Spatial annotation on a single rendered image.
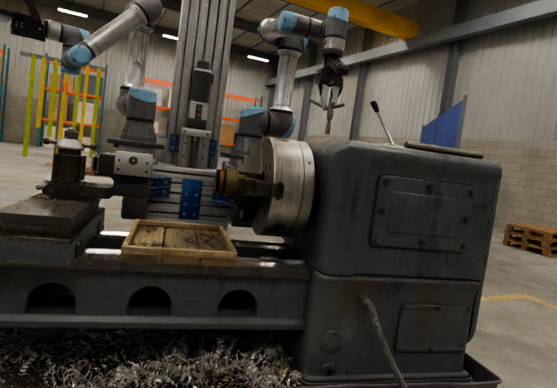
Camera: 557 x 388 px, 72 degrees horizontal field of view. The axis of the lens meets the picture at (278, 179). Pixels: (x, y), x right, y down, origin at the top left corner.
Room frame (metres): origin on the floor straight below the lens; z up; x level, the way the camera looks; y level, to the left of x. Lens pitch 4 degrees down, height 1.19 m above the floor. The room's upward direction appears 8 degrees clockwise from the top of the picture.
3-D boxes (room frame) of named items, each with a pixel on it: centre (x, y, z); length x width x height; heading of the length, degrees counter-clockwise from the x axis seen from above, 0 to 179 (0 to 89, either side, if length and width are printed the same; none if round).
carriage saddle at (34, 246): (1.07, 0.66, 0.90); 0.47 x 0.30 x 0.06; 15
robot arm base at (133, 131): (1.70, 0.63, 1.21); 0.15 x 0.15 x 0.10
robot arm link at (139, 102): (1.70, 0.64, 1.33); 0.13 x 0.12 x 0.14; 39
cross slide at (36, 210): (1.10, 0.62, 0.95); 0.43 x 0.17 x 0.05; 15
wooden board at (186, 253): (1.17, 0.27, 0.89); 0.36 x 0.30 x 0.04; 15
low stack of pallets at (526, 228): (7.55, -5.30, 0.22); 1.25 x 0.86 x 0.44; 119
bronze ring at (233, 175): (1.21, 0.15, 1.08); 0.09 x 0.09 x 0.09; 15
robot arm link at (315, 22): (1.52, -0.08, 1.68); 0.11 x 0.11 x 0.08; 20
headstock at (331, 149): (1.37, -0.38, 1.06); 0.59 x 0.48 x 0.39; 105
